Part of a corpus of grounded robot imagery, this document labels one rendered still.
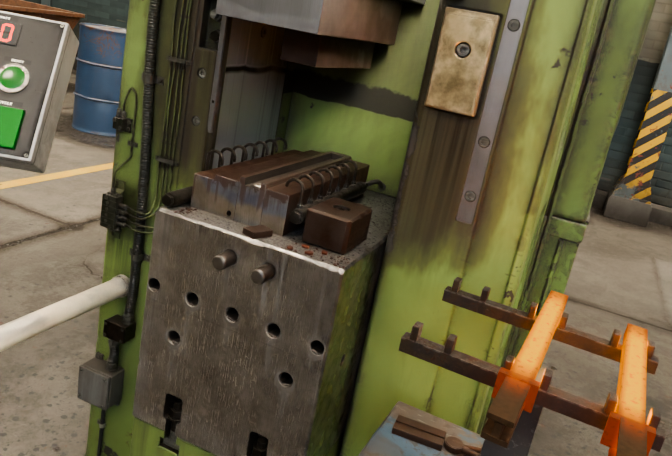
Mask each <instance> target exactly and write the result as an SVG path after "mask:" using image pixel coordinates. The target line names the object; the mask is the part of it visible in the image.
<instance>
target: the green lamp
mask: <svg viewBox="0 0 672 456"><path fill-rule="evenodd" d="M24 80H25V74H24V72H23V70H22V69H20V68H19V67H15V66H11V67H7V68H5V69H4V70H3V71H2V72H1V74H0V83H1V84H2V85H3V86H4V87H5V88H8V89H15V88H18V87H20V86H21V85H22V84H23V83H24Z"/></svg>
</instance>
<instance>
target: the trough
mask: <svg viewBox="0 0 672 456"><path fill-rule="evenodd" d="M342 157H344V156H341V155H337V154H333V153H330V154H327V155H323V156H320V157H316V158H313V159H309V160H306V161H302V162H299V163H295V164H292V165H288V166H285V167H281V168H278V169H274V170H271V171H267V172H264V173H260V174H257V175H253V176H250V177H246V178H245V186H248V187H252V188H255V189H258V190H260V187H257V186H255V185H254V184H255V183H263V182H266V181H269V180H272V179H275V178H278V177H282V176H285V175H288V174H291V173H294V172H297V171H301V170H304V169H307V168H310V167H313V166H317V165H320V164H323V163H326V162H329V161H332V160H336V159H339V158H342Z"/></svg>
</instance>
